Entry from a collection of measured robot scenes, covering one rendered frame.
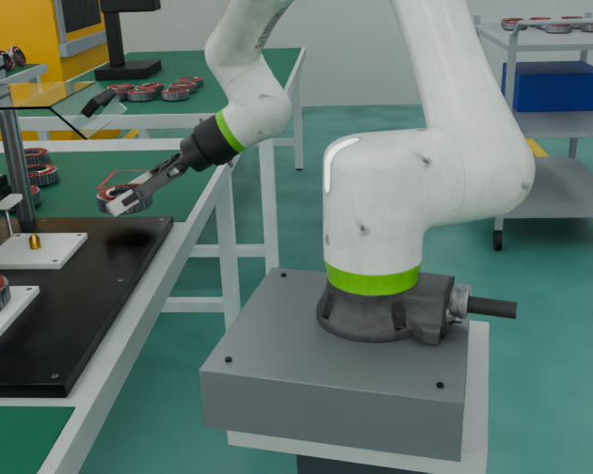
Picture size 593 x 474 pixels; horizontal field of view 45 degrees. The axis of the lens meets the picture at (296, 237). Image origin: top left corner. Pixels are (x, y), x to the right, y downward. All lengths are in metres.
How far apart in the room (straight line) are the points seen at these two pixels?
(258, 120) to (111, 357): 0.54
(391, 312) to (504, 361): 1.60
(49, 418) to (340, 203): 0.46
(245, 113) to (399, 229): 0.59
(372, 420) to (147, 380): 1.64
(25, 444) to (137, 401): 1.40
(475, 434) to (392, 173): 0.33
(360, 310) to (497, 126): 0.29
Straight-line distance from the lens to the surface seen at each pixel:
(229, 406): 0.88
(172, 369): 2.46
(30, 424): 0.98
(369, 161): 0.84
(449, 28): 1.02
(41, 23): 4.84
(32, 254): 1.42
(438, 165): 0.88
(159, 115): 2.69
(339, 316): 0.92
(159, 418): 2.24
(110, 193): 1.54
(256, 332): 0.94
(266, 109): 1.37
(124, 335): 1.14
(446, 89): 0.98
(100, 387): 1.02
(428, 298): 0.91
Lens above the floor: 1.29
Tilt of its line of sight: 22 degrees down
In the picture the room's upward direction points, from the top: 2 degrees counter-clockwise
